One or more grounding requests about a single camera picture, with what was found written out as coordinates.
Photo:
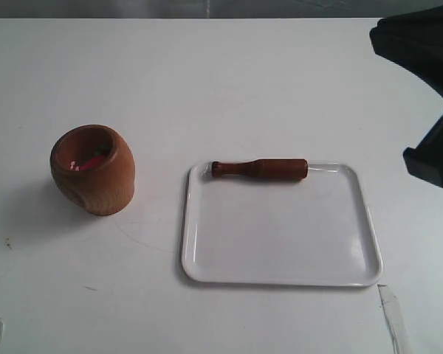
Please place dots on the clear tape strip right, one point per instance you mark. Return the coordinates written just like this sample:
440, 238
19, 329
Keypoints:
393, 318

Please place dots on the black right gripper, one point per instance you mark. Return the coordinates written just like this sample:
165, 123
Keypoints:
414, 41

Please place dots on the white rectangular plastic tray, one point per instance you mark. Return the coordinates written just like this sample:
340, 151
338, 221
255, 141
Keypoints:
315, 232

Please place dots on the dark wooden pestle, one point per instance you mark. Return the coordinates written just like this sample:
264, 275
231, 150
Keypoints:
265, 169

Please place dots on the wooden mortar bowl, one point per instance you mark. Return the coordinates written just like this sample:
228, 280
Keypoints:
105, 189

